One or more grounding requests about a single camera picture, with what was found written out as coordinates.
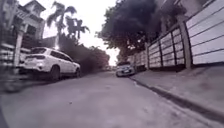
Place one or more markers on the raised concrete sidewalk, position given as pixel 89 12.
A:
pixel 186 85

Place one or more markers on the white gate pillar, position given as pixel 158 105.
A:
pixel 18 46

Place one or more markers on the white SUV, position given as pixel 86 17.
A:
pixel 50 63

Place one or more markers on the building with balcony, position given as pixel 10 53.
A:
pixel 28 20

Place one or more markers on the dark hedge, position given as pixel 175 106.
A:
pixel 85 55

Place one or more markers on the large dark tree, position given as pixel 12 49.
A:
pixel 133 23

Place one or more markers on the palm trees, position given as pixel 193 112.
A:
pixel 66 23

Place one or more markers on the silver car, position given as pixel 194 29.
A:
pixel 125 69

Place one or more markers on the grey concrete road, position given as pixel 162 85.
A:
pixel 96 103

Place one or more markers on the white slatted fence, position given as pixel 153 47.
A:
pixel 200 36

